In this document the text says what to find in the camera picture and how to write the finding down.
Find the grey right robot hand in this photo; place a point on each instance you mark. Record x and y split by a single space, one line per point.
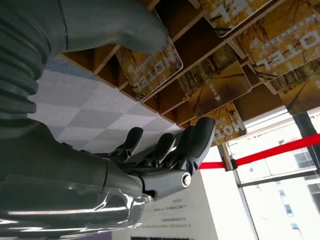
62 185

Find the wooden card holder rack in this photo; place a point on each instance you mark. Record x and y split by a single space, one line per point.
200 39

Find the ribbed grey right arm sleeve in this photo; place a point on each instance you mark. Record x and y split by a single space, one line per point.
17 66

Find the white printed notice poster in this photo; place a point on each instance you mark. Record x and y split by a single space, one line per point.
180 212

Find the red barrier belt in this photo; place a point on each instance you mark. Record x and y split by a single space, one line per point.
275 150

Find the white building outside window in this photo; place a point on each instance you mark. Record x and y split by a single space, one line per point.
287 205

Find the black window frame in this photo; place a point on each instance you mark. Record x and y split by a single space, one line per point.
305 132

